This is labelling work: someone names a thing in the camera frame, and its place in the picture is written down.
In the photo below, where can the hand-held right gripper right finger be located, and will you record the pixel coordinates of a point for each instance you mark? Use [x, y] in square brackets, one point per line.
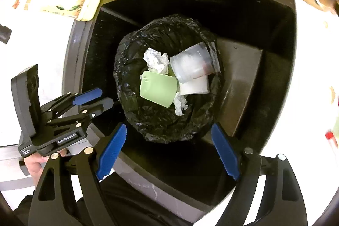
[226, 154]

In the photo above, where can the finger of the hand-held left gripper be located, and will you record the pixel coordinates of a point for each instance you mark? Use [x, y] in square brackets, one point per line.
[103, 106]
[87, 96]

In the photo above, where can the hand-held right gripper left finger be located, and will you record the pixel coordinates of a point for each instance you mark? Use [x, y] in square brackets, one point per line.
[111, 154]

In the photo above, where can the black trash bag bin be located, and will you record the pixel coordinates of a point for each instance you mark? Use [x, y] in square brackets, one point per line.
[159, 120]

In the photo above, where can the white tissue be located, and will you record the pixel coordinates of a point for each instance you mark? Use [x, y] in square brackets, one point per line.
[181, 105]
[156, 60]

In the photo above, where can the white paper cup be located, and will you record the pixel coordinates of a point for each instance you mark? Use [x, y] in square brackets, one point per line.
[194, 87]

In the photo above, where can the clear plastic cup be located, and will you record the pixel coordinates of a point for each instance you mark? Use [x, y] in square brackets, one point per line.
[190, 64]

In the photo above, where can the person's left forearm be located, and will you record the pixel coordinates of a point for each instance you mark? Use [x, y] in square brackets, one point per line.
[25, 206]

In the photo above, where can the person's left hand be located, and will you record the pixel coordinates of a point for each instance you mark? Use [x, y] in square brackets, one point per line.
[34, 167]

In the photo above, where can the black sink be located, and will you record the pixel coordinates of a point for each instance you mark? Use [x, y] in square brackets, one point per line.
[251, 30]

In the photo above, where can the blue daisy tablecloth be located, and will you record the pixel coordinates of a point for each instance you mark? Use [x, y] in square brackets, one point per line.
[315, 61]

